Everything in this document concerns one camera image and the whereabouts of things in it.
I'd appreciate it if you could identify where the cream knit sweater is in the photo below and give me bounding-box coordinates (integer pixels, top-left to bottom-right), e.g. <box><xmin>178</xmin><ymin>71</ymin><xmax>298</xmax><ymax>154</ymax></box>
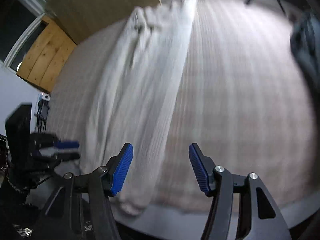
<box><xmin>80</xmin><ymin>0</ymin><xmax>197</xmax><ymax>216</ymax></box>

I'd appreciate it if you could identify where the white power strip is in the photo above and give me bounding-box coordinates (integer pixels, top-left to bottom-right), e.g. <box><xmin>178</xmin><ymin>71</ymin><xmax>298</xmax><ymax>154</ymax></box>
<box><xmin>37</xmin><ymin>92</ymin><xmax>50</xmax><ymax>102</ymax></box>

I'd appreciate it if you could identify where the plaid beige floor mat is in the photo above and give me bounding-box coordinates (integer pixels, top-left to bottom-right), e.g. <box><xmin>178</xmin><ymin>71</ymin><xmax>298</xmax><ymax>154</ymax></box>
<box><xmin>47</xmin><ymin>0</ymin><xmax>319</xmax><ymax>212</ymax></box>

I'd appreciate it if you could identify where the pine plank panel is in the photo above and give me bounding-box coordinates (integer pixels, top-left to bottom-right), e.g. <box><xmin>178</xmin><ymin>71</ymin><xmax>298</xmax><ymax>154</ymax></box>
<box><xmin>17</xmin><ymin>15</ymin><xmax>76</xmax><ymax>93</ymax></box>

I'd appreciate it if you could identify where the light plywood board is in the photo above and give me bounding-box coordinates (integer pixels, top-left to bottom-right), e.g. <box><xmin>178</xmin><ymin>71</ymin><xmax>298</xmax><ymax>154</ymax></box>
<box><xmin>46</xmin><ymin>0</ymin><xmax>161</xmax><ymax>44</ymax></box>

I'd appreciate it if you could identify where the dark teal jacket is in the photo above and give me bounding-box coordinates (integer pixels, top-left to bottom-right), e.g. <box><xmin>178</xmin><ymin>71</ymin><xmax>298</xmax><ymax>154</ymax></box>
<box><xmin>290</xmin><ymin>12</ymin><xmax>320</xmax><ymax>95</ymax></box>

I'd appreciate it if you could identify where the black charger with cable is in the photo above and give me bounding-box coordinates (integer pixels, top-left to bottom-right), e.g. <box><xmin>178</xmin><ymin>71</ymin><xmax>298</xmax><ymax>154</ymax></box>
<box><xmin>35</xmin><ymin>99</ymin><xmax>50</xmax><ymax>133</ymax></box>

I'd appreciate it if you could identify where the white window frame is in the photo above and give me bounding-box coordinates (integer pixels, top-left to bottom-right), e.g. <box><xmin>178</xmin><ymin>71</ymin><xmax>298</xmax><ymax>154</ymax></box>
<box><xmin>1</xmin><ymin>0</ymin><xmax>47</xmax><ymax>72</ymax></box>

